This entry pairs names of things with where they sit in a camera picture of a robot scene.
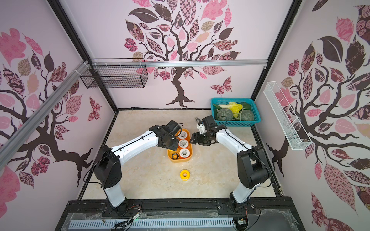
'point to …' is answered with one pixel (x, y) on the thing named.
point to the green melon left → (224, 114)
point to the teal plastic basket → (234, 112)
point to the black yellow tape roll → (175, 156)
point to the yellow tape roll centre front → (185, 175)
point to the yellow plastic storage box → (190, 147)
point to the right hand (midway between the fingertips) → (194, 143)
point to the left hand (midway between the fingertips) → (170, 147)
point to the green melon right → (247, 115)
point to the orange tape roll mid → (183, 143)
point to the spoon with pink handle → (197, 119)
